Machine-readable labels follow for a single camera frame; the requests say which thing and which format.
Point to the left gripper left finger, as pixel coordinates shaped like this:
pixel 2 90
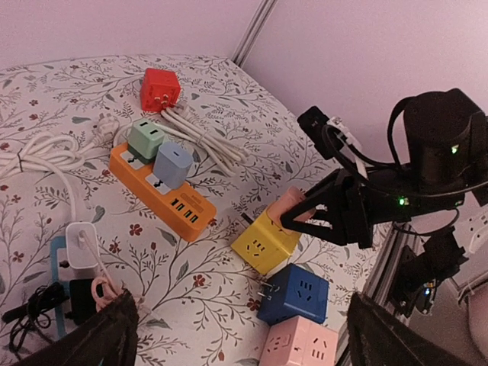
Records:
pixel 107 338

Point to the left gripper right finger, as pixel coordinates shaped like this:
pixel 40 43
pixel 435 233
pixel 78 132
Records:
pixel 377 337

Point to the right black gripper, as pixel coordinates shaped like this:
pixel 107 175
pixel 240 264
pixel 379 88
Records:
pixel 341 211

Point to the yellow cube socket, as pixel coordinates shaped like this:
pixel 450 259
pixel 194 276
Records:
pixel 263 244

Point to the orange power strip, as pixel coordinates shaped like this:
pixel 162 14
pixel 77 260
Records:
pixel 183 210

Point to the light blue plug adapter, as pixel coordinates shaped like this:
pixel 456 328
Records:
pixel 172 164

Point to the green plug adapter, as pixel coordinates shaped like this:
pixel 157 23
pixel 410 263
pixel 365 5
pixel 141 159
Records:
pixel 144 140

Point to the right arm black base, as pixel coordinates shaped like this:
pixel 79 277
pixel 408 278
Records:
pixel 418 275

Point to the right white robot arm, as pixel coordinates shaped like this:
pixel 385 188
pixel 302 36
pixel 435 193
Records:
pixel 446 133

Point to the pink cube socket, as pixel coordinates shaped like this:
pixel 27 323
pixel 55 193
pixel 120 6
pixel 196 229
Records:
pixel 301 342

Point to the blue cube socket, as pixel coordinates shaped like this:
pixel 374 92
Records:
pixel 293 291

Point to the red cube socket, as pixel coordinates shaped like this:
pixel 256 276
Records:
pixel 160 90

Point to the floral patterned table mat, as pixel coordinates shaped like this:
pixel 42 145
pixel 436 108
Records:
pixel 197 301

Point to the black plug with cable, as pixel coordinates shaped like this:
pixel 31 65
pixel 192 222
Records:
pixel 33 315

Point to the front aluminium rail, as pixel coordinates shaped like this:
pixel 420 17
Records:
pixel 378 284

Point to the white charger with pink cable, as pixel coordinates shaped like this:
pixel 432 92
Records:
pixel 84 258

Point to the right aluminium frame post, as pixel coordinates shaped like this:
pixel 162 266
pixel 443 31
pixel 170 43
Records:
pixel 255 27

